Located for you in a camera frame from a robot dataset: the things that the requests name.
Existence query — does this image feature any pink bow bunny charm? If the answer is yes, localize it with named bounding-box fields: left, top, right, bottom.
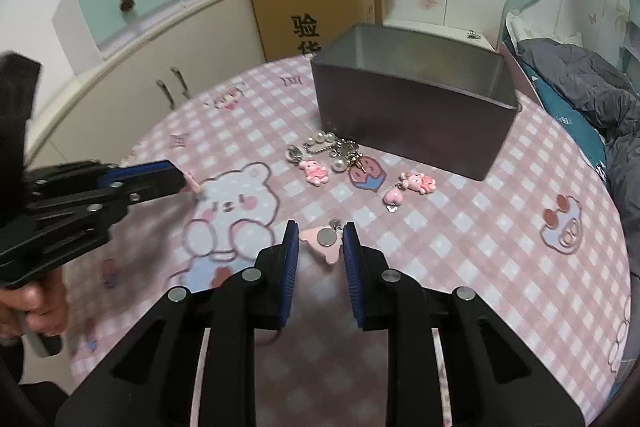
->
left=183, top=171, right=202, bottom=194

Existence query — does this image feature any pink heart magnet charm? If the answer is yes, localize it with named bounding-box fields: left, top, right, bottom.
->
left=299, top=225, right=342, bottom=265

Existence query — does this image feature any person's left hand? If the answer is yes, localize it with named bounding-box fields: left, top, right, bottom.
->
left=1, top=268, right=68, bottom=339

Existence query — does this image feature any beige low cabinet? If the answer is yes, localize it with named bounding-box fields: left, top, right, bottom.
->
left=26, top=0, right=265, bottom=168

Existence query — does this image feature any pink checkered tablecloth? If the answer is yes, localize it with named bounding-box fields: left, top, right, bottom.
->
left=67, top=57, right=631, bottom=426

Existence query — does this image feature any pink heart bunny charm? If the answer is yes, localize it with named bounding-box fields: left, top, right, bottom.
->
left=382, top=171, right=437, bottom=212

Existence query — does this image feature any large cardboard box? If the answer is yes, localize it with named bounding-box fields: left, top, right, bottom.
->
left=252, top=0, right=375, bottom=61

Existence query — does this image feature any teal bed sheet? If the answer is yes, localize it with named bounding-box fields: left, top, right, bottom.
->
left=513, top=52, right=610, bottom=188

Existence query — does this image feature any grey metal tin box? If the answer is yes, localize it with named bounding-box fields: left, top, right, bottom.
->
left=310, top=24, right=518, bottom=181

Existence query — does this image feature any grey duvet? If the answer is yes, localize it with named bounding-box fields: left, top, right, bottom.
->
left=514, top=37, right=640, bottom=228

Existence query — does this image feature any pearl chain keyring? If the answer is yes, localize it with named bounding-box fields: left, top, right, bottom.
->
left=285, top=130, right=362, bottom=173

